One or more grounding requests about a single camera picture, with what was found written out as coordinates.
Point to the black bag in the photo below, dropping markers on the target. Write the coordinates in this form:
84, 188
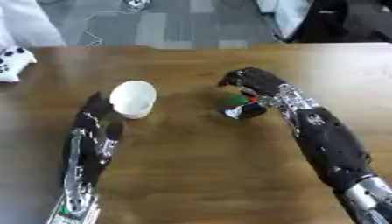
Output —
331, 20

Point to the white paper cup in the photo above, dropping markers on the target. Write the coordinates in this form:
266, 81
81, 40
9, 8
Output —
133, 98

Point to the green and red toy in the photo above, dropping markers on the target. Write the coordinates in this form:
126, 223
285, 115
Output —
239, 101

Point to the white game controller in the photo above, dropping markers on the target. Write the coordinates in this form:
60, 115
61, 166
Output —
12, 62

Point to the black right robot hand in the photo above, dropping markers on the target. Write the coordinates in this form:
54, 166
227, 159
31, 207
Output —
258, 80

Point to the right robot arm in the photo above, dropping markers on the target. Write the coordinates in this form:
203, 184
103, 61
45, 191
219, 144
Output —
326, 145

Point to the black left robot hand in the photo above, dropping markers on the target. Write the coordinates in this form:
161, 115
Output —
96, 112

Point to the person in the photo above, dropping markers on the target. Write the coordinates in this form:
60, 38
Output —
28, 23

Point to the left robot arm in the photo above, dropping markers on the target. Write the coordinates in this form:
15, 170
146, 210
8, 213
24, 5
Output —
81, 172

